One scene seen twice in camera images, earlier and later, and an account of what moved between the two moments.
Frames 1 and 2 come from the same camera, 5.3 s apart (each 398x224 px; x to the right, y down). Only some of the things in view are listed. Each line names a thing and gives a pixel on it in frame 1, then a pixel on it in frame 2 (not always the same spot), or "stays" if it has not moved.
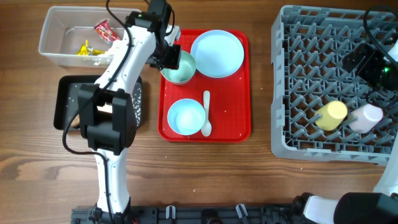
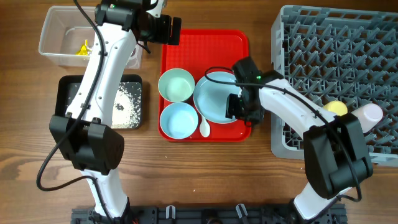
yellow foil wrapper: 87,50 stays
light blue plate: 217,53 → 210,97
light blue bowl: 186,116 stays
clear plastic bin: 81,37 stays
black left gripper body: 166,55 → 157,30
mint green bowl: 185,72 → 176,84
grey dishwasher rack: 308,45 stays
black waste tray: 66,98 stays
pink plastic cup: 369,115 stays
